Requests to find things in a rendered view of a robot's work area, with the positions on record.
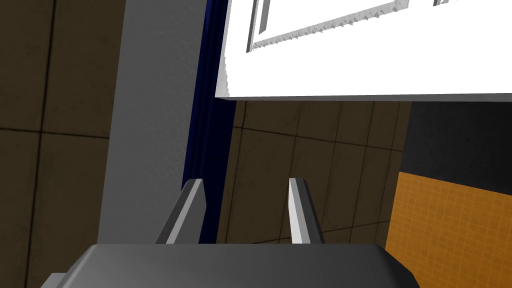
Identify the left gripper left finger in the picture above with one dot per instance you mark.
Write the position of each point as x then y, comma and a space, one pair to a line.
184, 218

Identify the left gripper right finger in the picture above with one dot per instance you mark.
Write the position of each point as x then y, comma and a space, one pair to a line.
300, 216

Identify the white panelled door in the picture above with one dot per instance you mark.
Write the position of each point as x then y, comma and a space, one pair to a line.
360, 60

